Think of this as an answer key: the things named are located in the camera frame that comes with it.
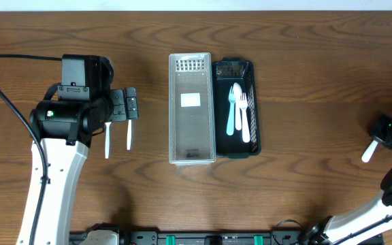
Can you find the white plastic fork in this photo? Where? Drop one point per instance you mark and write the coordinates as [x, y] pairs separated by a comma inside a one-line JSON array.
[[245, 125], [369, 151]]

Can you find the pale pink plastic spoon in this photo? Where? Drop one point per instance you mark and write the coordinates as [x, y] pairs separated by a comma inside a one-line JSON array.
[[237, 92]]

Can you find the mint green plastic fork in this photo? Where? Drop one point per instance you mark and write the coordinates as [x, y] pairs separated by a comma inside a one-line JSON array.
[[230, 120]]

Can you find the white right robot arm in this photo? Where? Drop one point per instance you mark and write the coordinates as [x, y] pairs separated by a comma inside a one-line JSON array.
[[375, 217]]

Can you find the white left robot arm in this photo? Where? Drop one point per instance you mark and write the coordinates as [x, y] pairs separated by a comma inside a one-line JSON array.
[[72, 112]]

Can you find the clear perforated plastic basket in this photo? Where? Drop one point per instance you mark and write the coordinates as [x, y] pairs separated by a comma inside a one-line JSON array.
[[191, 129]]

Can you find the dark green perforated basket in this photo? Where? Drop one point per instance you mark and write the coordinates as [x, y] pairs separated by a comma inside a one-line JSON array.
[[225, 73]]

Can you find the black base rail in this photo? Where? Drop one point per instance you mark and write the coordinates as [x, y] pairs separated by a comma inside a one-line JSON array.
[[105, 233]]

